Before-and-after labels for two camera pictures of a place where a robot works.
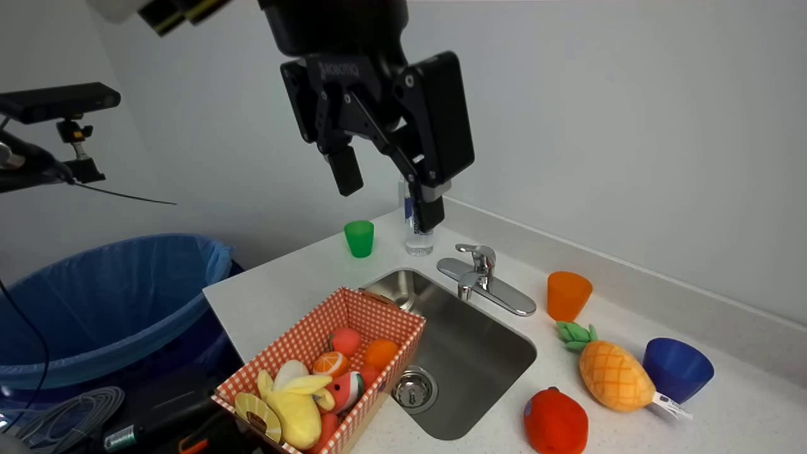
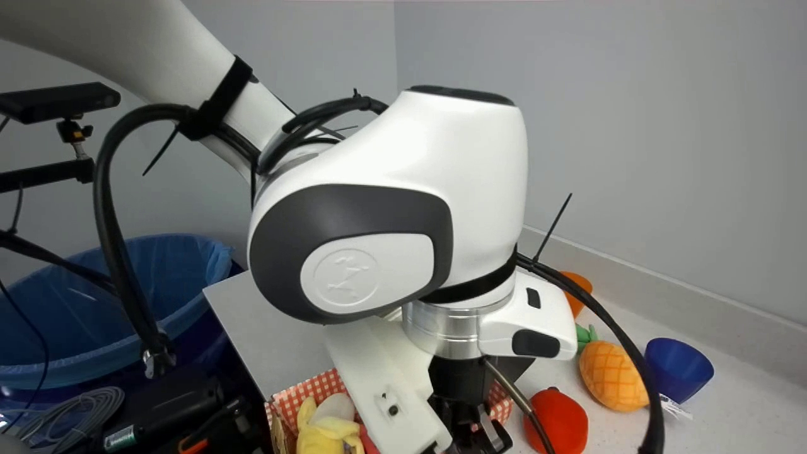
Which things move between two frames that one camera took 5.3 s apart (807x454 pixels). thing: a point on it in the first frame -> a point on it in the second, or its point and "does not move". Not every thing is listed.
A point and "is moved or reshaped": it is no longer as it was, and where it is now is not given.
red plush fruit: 555,422 does not move
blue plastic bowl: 676,370 does not move
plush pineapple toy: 609,371 does not move
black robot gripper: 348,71 -> 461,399
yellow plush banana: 285,404 -> 313,437
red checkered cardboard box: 316,388 is moved or reshaped
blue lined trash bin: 114,317 does not move
